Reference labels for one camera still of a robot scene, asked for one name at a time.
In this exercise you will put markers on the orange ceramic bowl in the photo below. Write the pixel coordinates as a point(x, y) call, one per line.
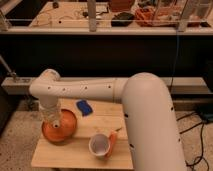
point(67, 127)

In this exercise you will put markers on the orange crate on shelf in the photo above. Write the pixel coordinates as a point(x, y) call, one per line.
point(144, 17)

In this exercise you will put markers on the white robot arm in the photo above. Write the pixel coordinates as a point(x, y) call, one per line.
point(151, 125)

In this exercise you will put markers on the black dish on shelf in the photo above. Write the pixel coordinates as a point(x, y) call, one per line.
point(122, 19)

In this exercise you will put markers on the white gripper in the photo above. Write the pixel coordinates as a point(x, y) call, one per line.
point(50, 107)

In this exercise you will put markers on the white cup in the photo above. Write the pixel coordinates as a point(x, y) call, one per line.
point(99, 145)

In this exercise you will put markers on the clear plastic bottle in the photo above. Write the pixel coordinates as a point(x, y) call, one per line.
point(53, 119)

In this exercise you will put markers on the blue sponge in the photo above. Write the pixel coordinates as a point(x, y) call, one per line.
point(84, 107)

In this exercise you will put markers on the wooden board on shelf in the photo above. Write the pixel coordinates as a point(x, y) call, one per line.
point(70, 15)

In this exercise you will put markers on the small wooden table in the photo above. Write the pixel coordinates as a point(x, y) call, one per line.
point(74, 153)

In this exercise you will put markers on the orange carrot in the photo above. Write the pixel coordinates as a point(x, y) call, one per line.
point(112, 139)

